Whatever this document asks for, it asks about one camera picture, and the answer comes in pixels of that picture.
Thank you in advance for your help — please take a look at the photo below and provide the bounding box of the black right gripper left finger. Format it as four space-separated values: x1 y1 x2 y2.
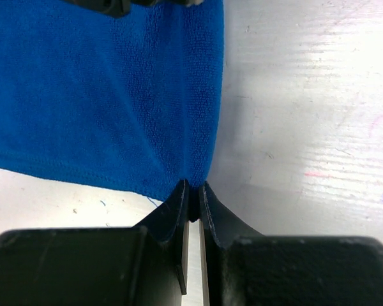
0 180 190 305

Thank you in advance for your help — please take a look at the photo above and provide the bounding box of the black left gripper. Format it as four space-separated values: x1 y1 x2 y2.
63 1 204 19

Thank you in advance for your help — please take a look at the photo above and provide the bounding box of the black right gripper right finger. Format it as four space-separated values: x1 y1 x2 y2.
199 184 383 305

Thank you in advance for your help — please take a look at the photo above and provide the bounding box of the blue microfiber towel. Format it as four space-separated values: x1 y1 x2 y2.
0 1 224 200

